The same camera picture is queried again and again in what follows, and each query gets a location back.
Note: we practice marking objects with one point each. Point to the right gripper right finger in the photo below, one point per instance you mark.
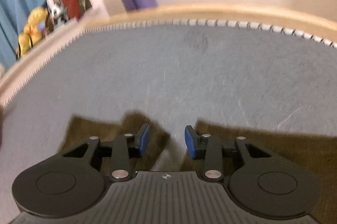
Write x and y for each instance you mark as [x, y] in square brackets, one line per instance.
[258, 180]

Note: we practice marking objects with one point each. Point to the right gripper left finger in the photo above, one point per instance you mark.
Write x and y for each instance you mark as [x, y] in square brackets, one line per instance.
[74, 180]

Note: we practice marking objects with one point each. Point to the grey quilted bed cover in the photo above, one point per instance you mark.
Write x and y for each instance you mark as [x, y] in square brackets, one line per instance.
[175, 75]

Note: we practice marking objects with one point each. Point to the yellow plush toy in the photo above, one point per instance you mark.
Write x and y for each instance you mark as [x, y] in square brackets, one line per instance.
[33, 31]

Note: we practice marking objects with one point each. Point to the panda plush toy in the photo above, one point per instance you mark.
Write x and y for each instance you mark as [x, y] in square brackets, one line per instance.
[56, 12]

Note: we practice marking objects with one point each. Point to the wooden bed frame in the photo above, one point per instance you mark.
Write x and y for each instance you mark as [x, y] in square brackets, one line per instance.
[278, 20]

